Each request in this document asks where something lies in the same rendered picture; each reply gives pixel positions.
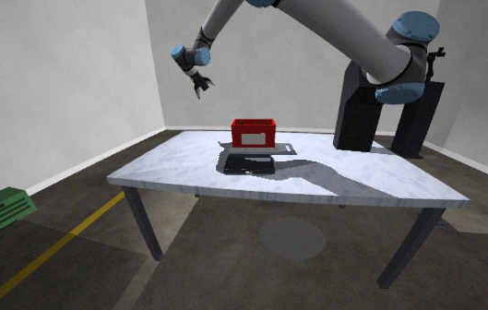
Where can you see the red crate with dividers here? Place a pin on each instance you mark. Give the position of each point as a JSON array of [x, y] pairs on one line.
[[253, 133]]

